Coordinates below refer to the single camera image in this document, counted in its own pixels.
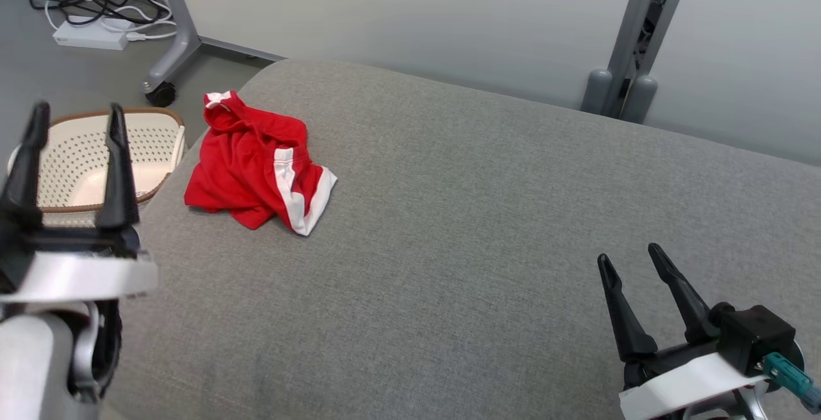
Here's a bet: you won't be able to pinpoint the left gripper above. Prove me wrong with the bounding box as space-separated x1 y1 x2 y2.
0 101 159 305

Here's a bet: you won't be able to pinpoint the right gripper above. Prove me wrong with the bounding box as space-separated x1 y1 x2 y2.
597 244 768 420

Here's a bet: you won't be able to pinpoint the red and white shorts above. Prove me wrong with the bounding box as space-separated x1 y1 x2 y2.
184 90 338 237

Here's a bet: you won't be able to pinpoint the cream perforated laundry basket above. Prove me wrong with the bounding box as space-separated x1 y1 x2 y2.
6 107 187 228

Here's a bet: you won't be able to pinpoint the black caster wheel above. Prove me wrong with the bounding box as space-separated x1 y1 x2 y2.
145 81 177 108

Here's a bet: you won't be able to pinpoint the white power strip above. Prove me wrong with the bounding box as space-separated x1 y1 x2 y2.
53 17 129 51

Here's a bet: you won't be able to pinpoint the grey rolling stand leg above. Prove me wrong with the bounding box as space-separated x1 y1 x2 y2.
142 0 286 108

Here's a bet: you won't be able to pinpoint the teal right camera connector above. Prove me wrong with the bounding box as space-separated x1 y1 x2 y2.
762 352 821 414

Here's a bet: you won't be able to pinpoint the white power cable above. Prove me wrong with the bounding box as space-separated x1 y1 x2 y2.
45 0 178 41

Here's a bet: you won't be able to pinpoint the grey cylindrical post foot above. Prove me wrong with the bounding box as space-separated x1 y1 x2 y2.
620 74 659 124
581 69 614 115

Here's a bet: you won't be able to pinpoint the grey metal partition post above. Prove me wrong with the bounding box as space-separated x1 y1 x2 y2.
606 0 698 119

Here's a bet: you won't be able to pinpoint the thin black cable bundle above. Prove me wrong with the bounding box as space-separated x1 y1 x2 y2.
635 0 674 55

